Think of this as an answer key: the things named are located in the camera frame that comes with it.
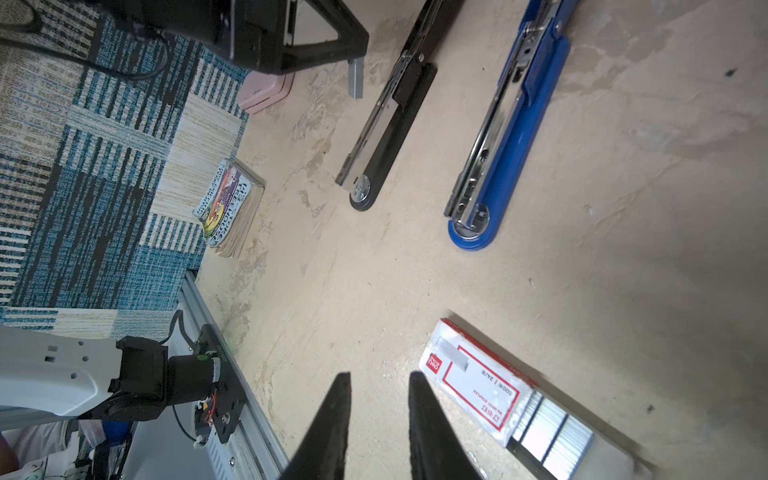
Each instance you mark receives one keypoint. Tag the colourful magazine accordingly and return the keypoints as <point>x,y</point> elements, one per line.
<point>228,207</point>

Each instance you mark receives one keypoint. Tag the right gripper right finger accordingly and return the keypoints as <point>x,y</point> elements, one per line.
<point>435,451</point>

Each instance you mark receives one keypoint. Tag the pink pencil case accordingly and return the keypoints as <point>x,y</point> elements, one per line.
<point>259,91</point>

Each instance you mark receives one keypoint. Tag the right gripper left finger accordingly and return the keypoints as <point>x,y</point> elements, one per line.
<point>322,452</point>

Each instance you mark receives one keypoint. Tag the staple strips in box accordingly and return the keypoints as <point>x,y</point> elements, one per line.
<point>548,440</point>

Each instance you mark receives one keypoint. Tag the aluminium mounting rail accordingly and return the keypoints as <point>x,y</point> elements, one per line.
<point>241,446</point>

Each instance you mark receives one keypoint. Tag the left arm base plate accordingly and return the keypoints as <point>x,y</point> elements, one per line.
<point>221,409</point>

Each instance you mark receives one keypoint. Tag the red white staples box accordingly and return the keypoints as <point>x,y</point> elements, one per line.
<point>493,390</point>

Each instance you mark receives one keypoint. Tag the black stapler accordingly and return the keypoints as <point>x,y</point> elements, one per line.
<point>367,166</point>

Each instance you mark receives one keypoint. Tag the blue stapler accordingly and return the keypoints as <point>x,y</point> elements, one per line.
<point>484,187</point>

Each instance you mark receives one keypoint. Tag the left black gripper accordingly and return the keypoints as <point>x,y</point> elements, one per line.
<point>255,35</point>

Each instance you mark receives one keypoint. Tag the grey staple strip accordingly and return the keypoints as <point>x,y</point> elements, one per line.
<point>356,77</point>

